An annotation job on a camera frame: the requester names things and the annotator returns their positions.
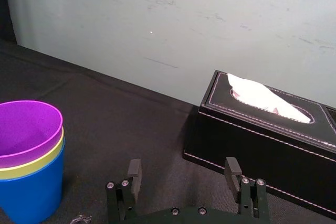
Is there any blue plastic cup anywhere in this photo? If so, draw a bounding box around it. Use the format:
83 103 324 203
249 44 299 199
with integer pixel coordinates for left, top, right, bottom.
0 137 66 224

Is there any black leather tissue box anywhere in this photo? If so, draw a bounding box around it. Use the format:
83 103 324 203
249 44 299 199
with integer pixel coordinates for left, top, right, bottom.
183 70 336 221

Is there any black table cloth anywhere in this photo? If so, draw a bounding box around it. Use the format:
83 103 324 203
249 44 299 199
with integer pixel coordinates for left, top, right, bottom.
0 39 336 224

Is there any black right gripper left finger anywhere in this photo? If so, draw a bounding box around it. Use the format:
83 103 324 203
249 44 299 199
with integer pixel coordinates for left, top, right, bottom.
105 158 143 224

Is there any purple plastic cup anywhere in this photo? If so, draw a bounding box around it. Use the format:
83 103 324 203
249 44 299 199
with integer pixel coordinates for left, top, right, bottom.
0 100 64 168

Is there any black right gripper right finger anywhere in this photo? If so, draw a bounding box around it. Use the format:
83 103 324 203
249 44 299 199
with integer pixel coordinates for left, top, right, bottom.
224 156 271 221

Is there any yellow-green plastic cup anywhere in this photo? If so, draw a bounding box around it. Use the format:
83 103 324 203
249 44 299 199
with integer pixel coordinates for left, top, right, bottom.
0 127 65 180

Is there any white tissue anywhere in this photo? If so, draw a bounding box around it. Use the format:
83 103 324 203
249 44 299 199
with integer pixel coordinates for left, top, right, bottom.
227 73 312 124

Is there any small silver cable plug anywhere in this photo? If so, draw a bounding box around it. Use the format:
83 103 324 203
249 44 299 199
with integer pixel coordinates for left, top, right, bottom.
70 215 92 224

